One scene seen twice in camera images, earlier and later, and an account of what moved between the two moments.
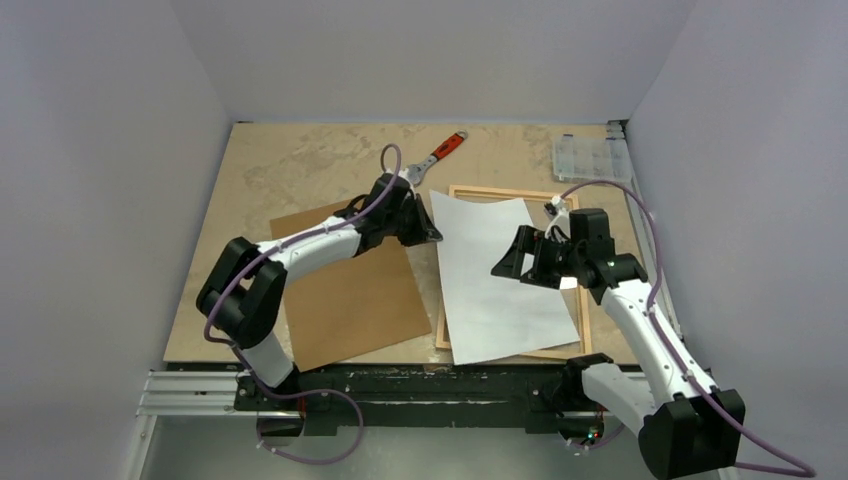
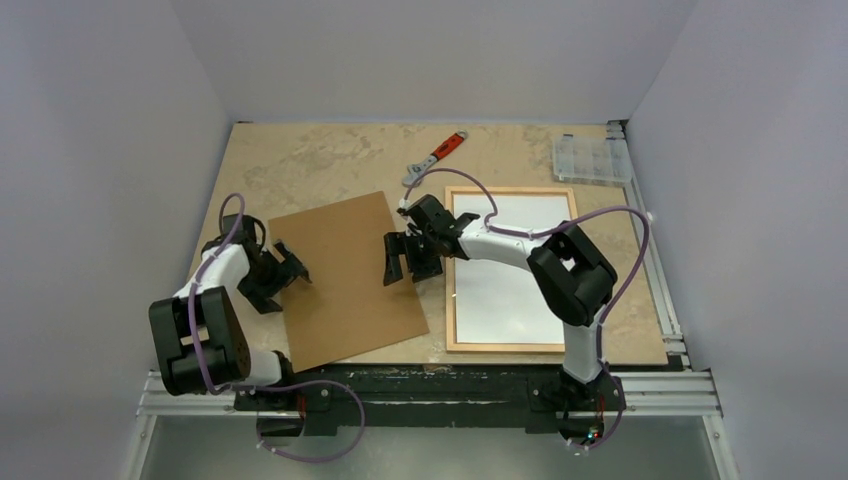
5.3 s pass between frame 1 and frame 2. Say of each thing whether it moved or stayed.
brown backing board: stayed
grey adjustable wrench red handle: stayed
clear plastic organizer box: stayed
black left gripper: moved
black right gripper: moved
